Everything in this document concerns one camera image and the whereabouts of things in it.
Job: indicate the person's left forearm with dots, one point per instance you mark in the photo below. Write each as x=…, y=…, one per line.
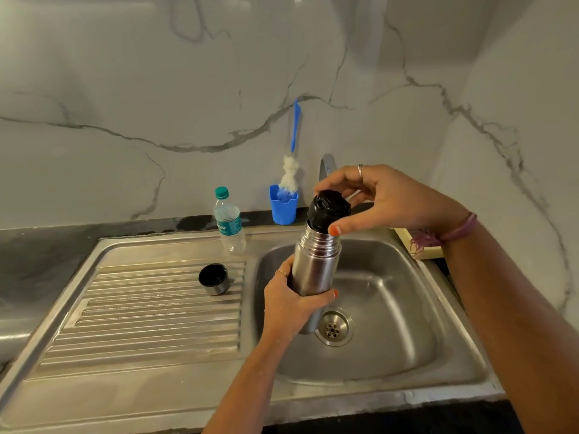
x=244, y=388

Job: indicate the clear plastic water bottle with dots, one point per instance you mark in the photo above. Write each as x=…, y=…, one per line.
x=230, y=225

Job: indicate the person's right forearm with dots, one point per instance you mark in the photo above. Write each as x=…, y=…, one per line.
x=524, y=320

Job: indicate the person's right hand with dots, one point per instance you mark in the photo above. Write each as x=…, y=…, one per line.
x=402, y=198

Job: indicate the yellow plastic basket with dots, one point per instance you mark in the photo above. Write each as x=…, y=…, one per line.
x=429, y=253

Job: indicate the stainless steel flask body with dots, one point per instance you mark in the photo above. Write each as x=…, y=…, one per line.
x=316, y=266

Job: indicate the steel cup cap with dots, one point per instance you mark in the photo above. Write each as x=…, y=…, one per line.
x=213, y=279

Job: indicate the person's left hand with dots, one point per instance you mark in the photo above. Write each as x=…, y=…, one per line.
x=285, y=311

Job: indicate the blue white bottle brush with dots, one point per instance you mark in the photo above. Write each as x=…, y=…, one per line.
x=296, y=126

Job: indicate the blue plastic brush holder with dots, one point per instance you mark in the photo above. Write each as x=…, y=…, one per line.
x=283, y=212

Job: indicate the stainless steel sink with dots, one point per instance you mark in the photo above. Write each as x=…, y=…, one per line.
x=135, y=384

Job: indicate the black stopper lid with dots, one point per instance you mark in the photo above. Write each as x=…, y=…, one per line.
x=328, y=210

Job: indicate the chrome faucet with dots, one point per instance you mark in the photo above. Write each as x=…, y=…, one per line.
x=326, y=167

